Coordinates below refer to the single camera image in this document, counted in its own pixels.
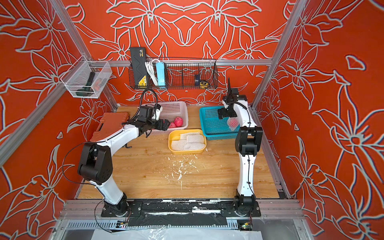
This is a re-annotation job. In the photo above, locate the netted apple bottom hidden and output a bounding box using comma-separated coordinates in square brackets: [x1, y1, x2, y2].
[227, 117, 239, 131]

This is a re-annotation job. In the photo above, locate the light blue power bank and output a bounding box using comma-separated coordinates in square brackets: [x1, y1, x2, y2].
[156, 62, 166, 88]

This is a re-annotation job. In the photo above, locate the pink plastic basket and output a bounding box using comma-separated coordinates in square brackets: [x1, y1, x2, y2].
[152, 101, 189, 135]

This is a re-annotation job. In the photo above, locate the white coiled cable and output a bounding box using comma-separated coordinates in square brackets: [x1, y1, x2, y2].
[144, 58, 161, 86]

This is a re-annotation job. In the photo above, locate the clear acrylic wall box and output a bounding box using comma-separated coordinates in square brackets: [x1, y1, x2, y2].
[60, 56, 113, 99]

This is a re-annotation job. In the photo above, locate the black wire wall basket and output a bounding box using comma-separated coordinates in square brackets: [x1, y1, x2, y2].
[128, 58, 219, 90]

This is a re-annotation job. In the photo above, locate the foam net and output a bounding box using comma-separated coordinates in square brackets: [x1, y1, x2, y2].
[180, 132, 202, 141]
[171, 140, 206, 151]

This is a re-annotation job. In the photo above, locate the orange tool case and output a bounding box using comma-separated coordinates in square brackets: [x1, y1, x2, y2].
[90, 112, 129, 142]

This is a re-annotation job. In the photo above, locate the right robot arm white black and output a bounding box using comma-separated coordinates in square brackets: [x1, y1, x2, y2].
[218, 87, 264, 215]

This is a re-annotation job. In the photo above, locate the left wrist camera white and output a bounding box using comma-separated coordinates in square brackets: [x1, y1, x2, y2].
[152, 104, 163, 121]

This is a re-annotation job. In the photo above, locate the teal plastic basket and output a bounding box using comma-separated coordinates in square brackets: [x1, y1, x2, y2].
[199, 106, 240, 141]

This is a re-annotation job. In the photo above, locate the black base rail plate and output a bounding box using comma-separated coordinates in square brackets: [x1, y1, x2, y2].
[100, 199, 261, 230]

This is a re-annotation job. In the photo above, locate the dark green tool in box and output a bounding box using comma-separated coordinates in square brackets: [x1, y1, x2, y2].
[76, 72, 96, 97]

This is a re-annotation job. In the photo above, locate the yellow plastic tray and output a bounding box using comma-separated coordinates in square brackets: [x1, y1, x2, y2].
[168, 129, 207, 155]

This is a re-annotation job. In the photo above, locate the black yellow device box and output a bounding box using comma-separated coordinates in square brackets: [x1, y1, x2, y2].
[130, 47, 149, 89]

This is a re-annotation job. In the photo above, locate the small tape measure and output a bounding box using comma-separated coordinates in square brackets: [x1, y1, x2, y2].
[199, 81, 210, 89]

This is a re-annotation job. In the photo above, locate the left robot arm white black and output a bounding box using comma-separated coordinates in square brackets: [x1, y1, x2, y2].
[78, 104, 170, 217]

